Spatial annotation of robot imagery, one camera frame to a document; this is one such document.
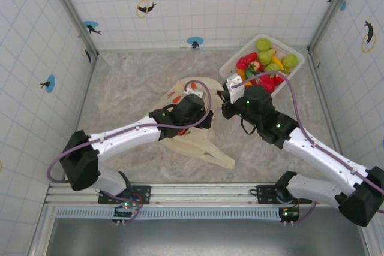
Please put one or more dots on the large red yellow leafed fruit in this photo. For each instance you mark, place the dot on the large red yellow leafed fruit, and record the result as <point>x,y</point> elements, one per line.
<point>267,84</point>

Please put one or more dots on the beige printed plastic bag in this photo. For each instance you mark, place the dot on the beige printed plastic bag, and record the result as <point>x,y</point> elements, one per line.
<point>198,145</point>

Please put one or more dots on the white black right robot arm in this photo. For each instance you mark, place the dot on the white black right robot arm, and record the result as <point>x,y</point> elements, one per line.
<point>309,157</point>

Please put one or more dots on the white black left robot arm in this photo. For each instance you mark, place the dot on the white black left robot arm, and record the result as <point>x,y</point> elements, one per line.
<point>126,137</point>

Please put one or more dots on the orange fake tangerine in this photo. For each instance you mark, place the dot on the orange fake tangerine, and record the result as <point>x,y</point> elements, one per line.
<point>241,73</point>
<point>247,83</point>

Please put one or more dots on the lumpy green fake fruit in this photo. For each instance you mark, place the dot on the lumpy green fake fruit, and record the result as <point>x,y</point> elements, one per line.
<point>289,60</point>
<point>272,67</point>

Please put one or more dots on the green fake pear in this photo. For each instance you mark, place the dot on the green fake pear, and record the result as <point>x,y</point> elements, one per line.
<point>266,56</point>

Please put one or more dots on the round green fake fruit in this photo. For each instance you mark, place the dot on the round green fake fruit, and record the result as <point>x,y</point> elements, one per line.
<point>262,44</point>

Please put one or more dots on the white plastic mesh basket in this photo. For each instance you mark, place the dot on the white plastic mesh basket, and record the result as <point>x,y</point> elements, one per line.
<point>227,69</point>

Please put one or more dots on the red strawberry toy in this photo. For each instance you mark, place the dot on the red strawberry toy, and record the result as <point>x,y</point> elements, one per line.
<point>246,60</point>

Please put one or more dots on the blue oval penguin sticker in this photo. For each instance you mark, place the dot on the blue oval penguin sticker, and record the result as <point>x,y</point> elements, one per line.
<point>195,40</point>

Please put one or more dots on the grey metal panel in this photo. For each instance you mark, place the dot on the grey metal panel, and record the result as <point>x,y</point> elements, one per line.
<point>195,238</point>

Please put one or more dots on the blue circle shark sticker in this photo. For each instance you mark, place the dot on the blue circle shark sticker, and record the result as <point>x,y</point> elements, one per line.
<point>90,25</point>

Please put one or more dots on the blue oval seal sticker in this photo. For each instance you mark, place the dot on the blue oval seal sticker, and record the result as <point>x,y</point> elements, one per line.
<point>51,83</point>

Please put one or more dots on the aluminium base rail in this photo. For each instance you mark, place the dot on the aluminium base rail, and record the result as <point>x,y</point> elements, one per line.
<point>195,193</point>

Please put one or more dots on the aluminium frame rail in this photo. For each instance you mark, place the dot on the aluminium frame rail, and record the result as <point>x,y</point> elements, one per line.
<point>86,88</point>

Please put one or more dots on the aluminium frame post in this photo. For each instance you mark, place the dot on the aluminium frame post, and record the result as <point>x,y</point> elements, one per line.
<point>73,13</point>
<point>331,13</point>

